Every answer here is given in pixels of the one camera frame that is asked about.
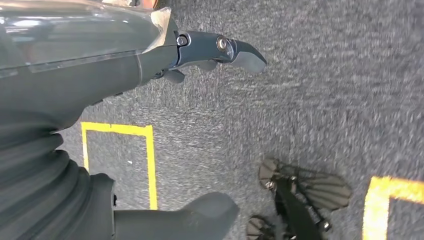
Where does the black robot foot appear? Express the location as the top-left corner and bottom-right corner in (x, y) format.
(258, 157), (353, 240)
(246, 215), (276, 240)

